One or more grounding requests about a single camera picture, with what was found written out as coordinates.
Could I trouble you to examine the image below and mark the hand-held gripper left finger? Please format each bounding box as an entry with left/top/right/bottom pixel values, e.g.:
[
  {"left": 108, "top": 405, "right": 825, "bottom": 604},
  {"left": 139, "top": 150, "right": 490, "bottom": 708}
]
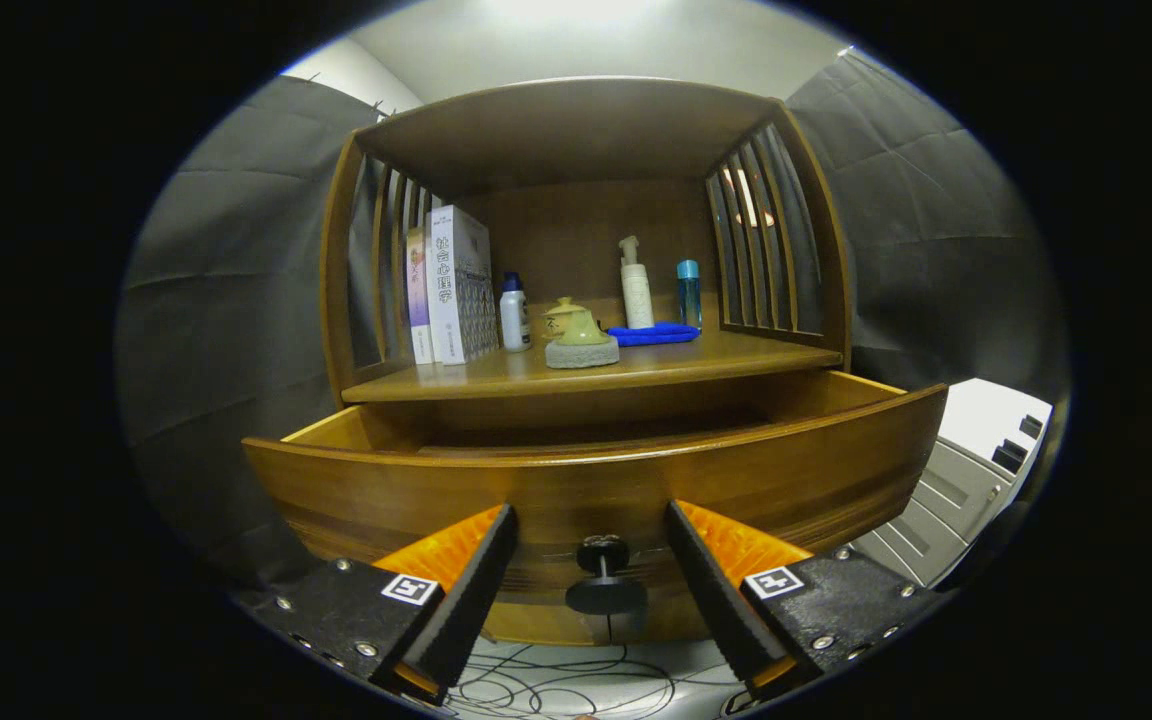
[{"left": 236, "top": 503, "right": 520, "bottom": 707}]

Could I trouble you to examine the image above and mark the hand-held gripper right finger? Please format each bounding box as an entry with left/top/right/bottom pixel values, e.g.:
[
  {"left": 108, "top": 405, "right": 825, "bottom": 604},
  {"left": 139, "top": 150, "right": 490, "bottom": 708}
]
[{"left": 666, "top": 500, "right": 947, "bottom": 701}]

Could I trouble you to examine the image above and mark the black drawer knob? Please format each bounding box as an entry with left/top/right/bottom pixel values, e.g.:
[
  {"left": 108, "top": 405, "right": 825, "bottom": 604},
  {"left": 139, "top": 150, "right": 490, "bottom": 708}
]
[{"left": 564, "top": 534, "right": 649, "bottom": 616}]

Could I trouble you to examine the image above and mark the brown wooden drawer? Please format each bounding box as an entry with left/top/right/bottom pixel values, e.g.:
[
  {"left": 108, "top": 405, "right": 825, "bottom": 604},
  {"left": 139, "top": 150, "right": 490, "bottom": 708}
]
[{"left": 241, "top": 370, "right": 949, "bottom": 606}]

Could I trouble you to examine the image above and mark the brown wooden countertop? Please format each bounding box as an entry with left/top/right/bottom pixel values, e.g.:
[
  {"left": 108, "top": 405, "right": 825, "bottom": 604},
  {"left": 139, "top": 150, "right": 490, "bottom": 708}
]
[{"left": 341, "top": 325, "right": 845, "bottom": 404}]

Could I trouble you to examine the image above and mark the brown wooden cabinet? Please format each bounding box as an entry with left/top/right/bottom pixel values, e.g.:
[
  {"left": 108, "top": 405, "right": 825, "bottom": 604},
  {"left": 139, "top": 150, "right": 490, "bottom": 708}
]
[{"left": 319, "top": 77, "right": 852, "bottom": 647}]

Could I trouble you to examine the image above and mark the blue folded cloth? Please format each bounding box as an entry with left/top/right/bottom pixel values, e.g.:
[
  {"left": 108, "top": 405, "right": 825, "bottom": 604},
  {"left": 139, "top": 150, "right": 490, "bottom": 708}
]
[{"left": 606, "top": 321, "right": 702, "bottom": 348}]

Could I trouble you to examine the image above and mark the white bottle blue cap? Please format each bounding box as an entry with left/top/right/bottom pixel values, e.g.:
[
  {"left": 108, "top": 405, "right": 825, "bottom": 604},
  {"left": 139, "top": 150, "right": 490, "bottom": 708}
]
[{"left": 499, "top": 272, "right": 533, "bottom": 353}]

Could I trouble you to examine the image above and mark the yellow lidded teacup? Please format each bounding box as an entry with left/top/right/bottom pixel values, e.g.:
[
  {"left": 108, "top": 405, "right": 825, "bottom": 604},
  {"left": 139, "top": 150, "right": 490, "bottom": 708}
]
[{"left": 542, "top": 296, "right": 587, "bottom": 336}]

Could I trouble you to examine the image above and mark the purple white book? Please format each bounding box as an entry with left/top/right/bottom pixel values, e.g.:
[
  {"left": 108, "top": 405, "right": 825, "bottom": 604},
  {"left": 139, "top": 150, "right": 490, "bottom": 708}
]
[{"left": 406, "top": 226, "right": 435, "bottom": 365}]

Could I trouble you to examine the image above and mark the blue transparent bottle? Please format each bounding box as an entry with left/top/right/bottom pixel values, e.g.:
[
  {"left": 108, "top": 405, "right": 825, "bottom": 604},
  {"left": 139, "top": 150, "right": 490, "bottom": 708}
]
[{"left": 677, "top": 260, "right": 702, "bottom": 329}]

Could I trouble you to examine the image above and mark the white patterned book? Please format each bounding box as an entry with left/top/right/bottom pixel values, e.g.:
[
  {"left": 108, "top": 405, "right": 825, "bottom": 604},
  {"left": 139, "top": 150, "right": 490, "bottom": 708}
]
[{"left": 426, "top": 205, "right": 500, "bottom": 366}]

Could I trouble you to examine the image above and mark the white pump bottle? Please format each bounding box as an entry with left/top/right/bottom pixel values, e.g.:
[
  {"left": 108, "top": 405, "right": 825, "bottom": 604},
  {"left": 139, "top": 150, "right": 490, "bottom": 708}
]
[{"left": 619, "top": 235, "right": 655, "bottom": 330}]

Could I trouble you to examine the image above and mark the black backdrop cloth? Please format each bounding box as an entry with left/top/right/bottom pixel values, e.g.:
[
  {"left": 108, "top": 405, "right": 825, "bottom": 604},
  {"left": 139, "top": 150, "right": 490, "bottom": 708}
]
[{"left": 116, "top": 45, "right": 1072, "bottom": 591}]

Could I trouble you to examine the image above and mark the large ceiling light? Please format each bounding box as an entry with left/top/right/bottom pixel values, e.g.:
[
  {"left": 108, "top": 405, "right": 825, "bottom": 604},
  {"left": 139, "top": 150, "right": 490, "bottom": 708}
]
[{"left": 481, "top": 0, "right": 677, "bottom": 29}]

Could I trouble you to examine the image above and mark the tangle of black floor cables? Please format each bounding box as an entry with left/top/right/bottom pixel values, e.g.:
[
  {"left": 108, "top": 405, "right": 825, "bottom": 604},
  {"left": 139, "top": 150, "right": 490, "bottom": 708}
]
[{"left": 441, "top": 643, "right": 737, "bottom": 720}]

